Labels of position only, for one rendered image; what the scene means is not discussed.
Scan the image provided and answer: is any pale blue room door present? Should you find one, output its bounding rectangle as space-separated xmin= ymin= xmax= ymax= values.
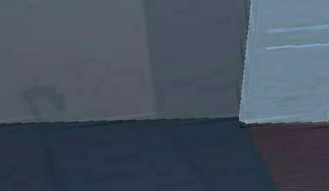
xmin=228 ymin=0 xmax=329 ymax=131

